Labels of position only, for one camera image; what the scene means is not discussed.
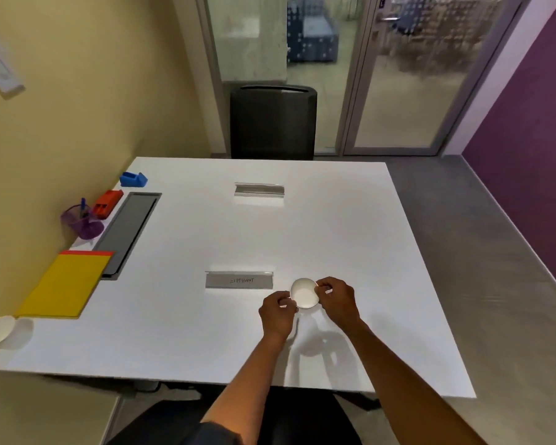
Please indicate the person's left hand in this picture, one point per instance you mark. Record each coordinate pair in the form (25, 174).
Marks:
(275, 315)

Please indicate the person's right hand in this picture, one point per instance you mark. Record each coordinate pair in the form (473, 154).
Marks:
(340, 303)

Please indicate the person's left fingers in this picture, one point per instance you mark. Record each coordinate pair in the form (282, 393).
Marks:
(288, 302)

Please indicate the person's right fingers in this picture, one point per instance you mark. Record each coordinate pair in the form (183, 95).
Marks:
(323, 288)

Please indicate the white paper cup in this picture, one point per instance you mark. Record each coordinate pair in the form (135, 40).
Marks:
(304, 293)
(0, 330)

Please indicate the person's right forearm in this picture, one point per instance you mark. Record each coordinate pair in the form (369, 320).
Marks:
(407, 389)

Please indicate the person's left forearm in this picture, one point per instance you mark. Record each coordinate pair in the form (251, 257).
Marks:
(241, 386)

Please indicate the clear acrylic name plate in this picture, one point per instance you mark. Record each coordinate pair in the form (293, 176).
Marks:
(259, 189)
(239, 280)

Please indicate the white table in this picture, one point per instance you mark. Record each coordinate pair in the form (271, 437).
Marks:
(241, 254)

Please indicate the person's dark trousers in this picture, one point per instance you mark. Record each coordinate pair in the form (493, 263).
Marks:
(231, 424)

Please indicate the black office chair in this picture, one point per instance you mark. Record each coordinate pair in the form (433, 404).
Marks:
(273, 121)

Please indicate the blue tape dispenser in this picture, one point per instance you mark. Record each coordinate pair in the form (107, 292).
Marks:
(133, 179)

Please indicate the red stapler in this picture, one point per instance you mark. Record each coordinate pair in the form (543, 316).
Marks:
(107, 202)

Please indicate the purple transparent pen holder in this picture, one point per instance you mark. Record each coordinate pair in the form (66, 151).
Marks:
(82, 223)

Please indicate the yellow paper pad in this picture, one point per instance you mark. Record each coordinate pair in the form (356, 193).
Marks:
(65, 286)

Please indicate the blue pen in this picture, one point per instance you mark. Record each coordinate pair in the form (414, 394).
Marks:
(83, 207)

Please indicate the glass door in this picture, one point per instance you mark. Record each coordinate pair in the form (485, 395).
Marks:
(412, 74)

